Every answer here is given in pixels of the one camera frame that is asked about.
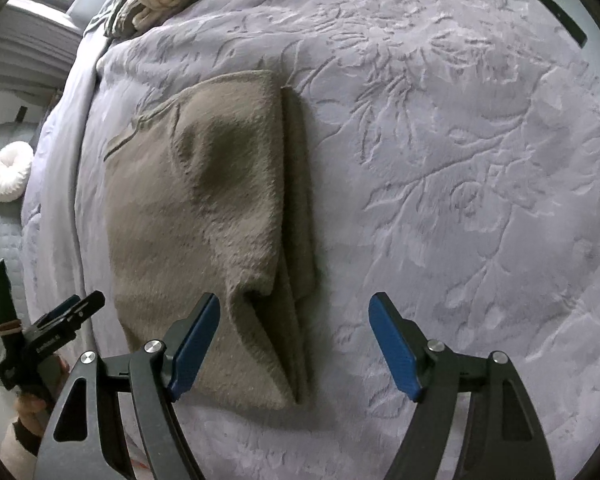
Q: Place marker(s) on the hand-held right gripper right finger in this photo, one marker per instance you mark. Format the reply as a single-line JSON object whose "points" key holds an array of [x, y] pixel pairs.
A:
{"points": [[395, 345]]}

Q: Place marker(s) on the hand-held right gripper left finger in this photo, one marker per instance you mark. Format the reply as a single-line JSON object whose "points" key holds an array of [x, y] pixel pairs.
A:
{"points": [[195, 345]]}

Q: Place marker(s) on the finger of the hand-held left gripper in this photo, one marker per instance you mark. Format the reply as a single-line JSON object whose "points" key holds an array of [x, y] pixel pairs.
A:
{"points": [[87, 305], [60, 310]]}

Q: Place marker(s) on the taupe knit sweater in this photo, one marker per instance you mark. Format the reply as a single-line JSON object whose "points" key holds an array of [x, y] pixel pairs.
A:
{"points": [[170, 240]]}

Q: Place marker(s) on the person's left forearm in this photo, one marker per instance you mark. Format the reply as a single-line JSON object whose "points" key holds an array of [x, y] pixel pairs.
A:
{"points": [[20, 447]]}

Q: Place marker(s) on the person's left hand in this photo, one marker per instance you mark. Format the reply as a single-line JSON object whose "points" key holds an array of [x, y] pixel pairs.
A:
{"points": [[32, 405]]}

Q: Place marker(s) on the grey quilted mat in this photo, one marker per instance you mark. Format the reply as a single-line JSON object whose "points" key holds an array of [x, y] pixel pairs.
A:
{"points": [[0, 240]]}

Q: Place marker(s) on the white round cushion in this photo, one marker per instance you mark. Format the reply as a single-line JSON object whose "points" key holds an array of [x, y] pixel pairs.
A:
{"points": [[10, 172]]}

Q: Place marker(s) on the grey embossed blanket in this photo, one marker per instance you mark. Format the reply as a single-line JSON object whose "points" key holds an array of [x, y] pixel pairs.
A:
{"points": [[455, 210]]}

